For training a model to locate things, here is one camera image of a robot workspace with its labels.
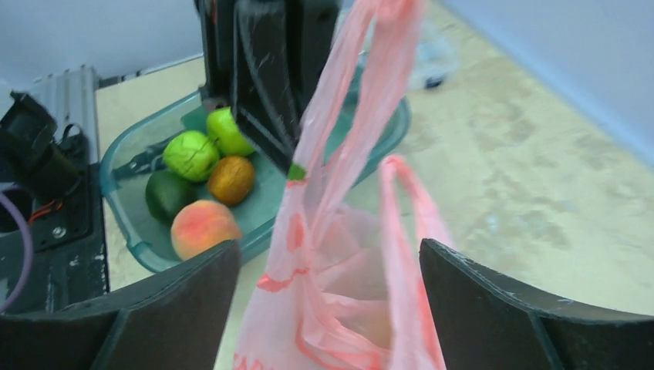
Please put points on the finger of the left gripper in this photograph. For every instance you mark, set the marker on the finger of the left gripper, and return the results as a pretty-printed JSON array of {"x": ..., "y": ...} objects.
[
  {"x": 280, "y": 50},
  {"x": 217, "y": 28}
]

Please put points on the green fake apple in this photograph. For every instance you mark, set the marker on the green fake apple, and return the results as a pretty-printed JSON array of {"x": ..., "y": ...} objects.
[{"x": 223, "y": 131}]

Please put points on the dark green fake avocado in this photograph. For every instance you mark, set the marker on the dark green fake avocado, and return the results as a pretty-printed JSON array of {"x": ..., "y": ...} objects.
[{"x": 166, "y": 194}]

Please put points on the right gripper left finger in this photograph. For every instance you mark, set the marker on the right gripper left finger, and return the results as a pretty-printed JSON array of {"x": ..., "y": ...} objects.
[{"x": 174, "y": 319}]

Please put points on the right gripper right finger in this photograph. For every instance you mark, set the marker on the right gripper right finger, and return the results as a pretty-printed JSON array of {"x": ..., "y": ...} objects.
[{"x": 488, "y": 320}]

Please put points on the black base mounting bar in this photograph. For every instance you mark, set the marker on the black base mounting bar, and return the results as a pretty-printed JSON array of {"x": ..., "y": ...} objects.
[{"x": 70, "y": 262}]

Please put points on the teal plastic fruit tray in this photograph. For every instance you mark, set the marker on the teal plastic fruit tray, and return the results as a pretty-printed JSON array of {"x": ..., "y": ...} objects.
[{"x": 137, "y": 153}]

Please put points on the clear plastic packet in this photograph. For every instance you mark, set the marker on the clear plastic packet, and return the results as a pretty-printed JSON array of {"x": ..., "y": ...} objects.
[{"x": 435, "y": 60}]

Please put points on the pink plastic bag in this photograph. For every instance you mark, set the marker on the pink plastic bag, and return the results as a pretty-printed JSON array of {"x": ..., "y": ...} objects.
[{"x": 342, "y": 288}]

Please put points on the brown fake kiwi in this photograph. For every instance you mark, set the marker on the brown fake kiwi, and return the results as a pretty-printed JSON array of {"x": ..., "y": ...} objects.
[{"x": 231, "y": 180}]

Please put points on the pink fake peach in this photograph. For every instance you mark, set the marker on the pink fake peach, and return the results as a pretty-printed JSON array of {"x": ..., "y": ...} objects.
[{"x": 201, "y": 225}]

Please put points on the aluminium frame rail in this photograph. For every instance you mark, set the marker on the aluminium frame rail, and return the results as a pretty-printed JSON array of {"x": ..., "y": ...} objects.
[{"x": 70, "y": 98}]

